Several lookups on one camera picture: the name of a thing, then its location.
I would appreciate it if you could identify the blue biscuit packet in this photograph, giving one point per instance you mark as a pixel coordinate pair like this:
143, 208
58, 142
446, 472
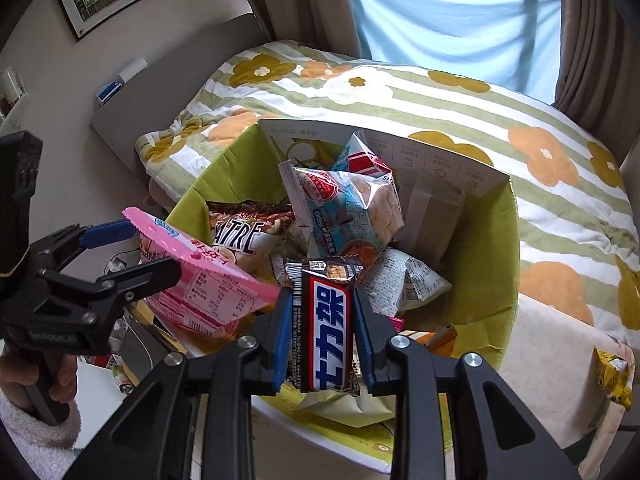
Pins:
345, 210

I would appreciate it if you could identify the orange snack packet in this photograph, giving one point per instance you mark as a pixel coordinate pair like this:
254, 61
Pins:
440, 337

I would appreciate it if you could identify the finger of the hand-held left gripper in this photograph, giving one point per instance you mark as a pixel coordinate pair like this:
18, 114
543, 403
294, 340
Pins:
150, 275
110, 232

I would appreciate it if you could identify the person's left forearm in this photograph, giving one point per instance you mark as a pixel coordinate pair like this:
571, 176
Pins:
30, 435

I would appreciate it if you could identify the person's left hand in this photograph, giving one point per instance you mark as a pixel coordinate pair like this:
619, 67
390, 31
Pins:
67, 375

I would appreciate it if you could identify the blue sheer curtain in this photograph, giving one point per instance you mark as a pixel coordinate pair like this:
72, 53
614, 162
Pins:
450, 15

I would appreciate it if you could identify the chocolate bar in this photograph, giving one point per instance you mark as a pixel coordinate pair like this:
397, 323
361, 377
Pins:
325, 330

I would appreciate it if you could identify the yellow-green cardboard box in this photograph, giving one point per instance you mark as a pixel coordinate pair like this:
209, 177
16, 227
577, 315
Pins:
480, 270

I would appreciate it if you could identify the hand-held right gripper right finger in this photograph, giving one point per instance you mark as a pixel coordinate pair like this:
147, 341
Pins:
365, 340

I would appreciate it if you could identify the brown yellow chip packet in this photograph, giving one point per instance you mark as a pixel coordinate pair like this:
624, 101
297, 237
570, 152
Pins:
245, 240

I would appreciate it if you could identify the pink packet with scalloped edge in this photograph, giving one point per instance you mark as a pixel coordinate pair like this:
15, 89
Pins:
200, 290

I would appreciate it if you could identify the pink striped snack packet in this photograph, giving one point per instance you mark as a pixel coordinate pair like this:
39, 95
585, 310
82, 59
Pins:
360, 157

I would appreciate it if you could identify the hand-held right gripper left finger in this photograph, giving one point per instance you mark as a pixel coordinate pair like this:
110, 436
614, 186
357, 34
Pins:
282, 340

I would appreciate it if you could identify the grey headboard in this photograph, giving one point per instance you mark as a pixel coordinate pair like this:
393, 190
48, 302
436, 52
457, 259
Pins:
165, 80

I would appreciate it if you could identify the beige curtain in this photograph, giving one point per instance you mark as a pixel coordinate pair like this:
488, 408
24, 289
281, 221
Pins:
310, 0
595, 60

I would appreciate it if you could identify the clear plastic organizer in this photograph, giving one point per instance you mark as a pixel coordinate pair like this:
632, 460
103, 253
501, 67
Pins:
12, 92

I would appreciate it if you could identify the white printed snack packet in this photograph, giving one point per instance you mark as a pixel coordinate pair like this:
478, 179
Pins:
405, 280

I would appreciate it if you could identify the floral striped blanket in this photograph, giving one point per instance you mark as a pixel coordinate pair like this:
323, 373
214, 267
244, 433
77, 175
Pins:
450, 105

